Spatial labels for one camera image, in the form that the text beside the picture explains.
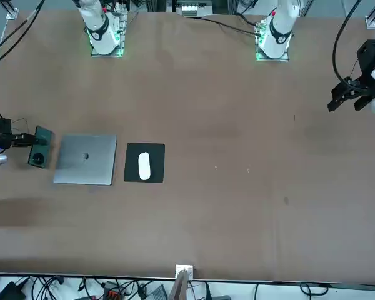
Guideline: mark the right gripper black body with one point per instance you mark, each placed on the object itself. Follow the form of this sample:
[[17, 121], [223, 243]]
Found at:
[[3, 132]]

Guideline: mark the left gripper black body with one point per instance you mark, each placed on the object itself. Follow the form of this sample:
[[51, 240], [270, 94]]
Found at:
[[367, 56]]

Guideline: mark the green model phone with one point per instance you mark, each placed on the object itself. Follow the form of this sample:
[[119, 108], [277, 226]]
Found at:
[[39, 159]]

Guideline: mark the white mouse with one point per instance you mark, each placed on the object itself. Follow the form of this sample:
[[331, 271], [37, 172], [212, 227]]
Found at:
[[144, 165]]

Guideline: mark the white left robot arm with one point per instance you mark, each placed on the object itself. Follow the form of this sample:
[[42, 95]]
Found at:
[[279, 31]]

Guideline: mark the silver laptop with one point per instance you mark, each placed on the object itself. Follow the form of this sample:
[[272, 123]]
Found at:
[[87, 165]]

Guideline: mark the dark mouse pad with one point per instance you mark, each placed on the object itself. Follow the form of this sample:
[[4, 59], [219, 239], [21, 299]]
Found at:
[[131, 162]]

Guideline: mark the black power adapter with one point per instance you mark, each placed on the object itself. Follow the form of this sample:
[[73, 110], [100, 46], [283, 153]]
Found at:
[[9, 292]]

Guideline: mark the red black power strip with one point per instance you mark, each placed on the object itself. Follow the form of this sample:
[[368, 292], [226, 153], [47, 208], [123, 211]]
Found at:
[[112, 294]]

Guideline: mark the white power supply box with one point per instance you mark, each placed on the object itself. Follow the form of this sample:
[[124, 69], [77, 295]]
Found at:
[[190, 9]]

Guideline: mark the grey ribbed box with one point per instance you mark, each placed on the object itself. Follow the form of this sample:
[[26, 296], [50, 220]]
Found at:
[[158, 294]]

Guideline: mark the grey metal strut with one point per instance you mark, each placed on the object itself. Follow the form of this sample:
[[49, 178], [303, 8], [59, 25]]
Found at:
[[179, 290]]

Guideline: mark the aluminium corner bracket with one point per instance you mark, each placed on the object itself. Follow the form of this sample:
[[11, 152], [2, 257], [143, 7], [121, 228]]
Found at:
[[12, 14], [370, 22]]

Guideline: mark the steel arm base plate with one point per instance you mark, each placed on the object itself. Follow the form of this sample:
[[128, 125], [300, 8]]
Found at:
[[121, 23], [281, 58]]

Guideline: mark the white edge bracket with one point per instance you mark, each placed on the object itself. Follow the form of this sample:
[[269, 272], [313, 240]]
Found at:
[[190, 268]]

